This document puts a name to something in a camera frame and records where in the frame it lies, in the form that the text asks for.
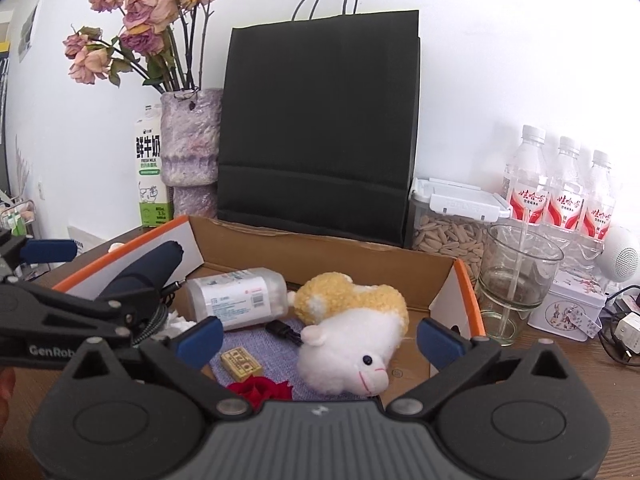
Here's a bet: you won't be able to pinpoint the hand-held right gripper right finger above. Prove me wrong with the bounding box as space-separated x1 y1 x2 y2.
387 317 577 417

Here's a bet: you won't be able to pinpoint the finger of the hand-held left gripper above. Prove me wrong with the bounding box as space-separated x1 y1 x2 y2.
0 230 79 282
0 282 139 347

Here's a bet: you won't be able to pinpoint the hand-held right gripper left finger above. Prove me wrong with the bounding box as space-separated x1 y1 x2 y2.
60 316 251 417

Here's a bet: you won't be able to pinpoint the yellow mahjong tile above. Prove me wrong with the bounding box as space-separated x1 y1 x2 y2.
220 346 265 380

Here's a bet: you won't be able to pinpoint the clear plastic bottle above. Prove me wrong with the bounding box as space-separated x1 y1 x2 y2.
185 268 297 332

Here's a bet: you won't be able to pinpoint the red fabric rose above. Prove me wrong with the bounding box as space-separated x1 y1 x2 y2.
226 376 294 406

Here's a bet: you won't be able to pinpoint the purple cloth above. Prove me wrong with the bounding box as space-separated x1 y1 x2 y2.
210 317 426 404

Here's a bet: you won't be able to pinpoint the white yellow plush sheep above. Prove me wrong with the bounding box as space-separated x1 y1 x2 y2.
292 272 410 396

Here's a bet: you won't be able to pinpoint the orange cardboard box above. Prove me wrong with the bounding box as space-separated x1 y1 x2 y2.
50 215 488 404

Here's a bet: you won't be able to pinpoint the clear seed container white lid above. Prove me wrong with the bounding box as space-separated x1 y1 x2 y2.
406 177 514 281

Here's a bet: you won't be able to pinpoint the person's left hand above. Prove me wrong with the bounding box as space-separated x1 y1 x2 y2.
0 367 19 427

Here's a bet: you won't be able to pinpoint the white floor appliance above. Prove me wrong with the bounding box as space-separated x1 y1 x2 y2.
67 225 109 256

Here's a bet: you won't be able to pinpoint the metal storage rack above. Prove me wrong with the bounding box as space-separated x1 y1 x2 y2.
0 187 39 239

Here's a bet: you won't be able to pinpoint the clear glass cup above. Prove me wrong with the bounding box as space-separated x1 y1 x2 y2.
475 224 566 347

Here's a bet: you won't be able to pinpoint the glass stirring rod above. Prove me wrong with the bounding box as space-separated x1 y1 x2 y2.
502 207 531 334

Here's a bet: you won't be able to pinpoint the white green milk carton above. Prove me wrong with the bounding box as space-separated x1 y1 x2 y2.
132 102 175 229

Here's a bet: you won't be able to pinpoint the white printed tin box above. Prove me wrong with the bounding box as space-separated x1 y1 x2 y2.
527 267 609 344

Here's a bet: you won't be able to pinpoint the purple textured vase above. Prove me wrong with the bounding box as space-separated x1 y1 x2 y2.
160 87 224 221

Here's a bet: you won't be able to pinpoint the white charger plug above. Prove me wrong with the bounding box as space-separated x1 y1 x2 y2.
614 312 640 354

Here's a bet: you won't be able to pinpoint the white round speaker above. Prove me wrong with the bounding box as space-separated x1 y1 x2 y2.
597 225 640 284

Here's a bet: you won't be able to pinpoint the black paper bag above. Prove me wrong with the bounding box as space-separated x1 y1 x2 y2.
216 0 421 250

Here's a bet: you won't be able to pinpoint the dried pink rose bouquet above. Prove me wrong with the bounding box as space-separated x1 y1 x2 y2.
62 0 221 95

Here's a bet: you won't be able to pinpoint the chargers and cables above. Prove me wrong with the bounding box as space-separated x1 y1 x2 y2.
597 285 640 366

